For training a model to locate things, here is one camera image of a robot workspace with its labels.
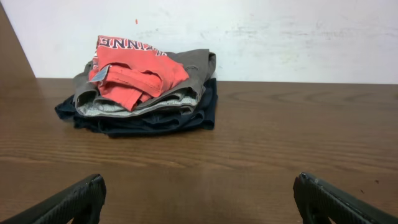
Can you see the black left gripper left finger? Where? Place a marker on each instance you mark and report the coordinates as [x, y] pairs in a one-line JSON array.
[[80, 203]]

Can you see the navy folded garment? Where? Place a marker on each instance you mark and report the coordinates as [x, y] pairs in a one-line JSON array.
[[152, 124]]

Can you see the grey folded garment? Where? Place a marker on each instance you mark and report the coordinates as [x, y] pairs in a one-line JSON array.
[[200, 65]]

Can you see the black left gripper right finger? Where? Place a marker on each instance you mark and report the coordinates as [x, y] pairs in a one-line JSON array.
[[319, 202]]

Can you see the red printed folded shirt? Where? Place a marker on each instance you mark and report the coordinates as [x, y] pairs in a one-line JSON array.
[[129, 72]]

